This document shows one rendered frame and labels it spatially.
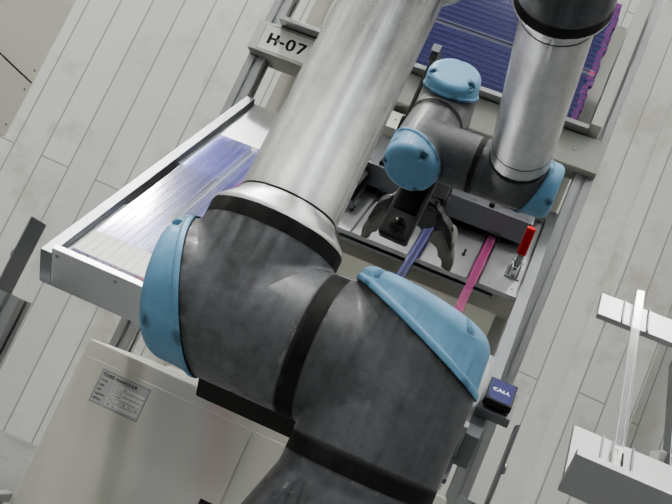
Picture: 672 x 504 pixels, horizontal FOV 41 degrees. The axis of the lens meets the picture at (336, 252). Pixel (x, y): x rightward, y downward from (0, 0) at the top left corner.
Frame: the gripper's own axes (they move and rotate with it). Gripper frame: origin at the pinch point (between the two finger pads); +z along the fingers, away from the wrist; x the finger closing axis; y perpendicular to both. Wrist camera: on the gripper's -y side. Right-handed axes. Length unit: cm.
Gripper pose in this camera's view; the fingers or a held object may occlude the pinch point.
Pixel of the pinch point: (403, 257)
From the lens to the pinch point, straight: 143.4
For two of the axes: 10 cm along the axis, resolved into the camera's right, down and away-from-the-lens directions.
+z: -1.2, 6.6, 7.4
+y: 4.0, -6.5, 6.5
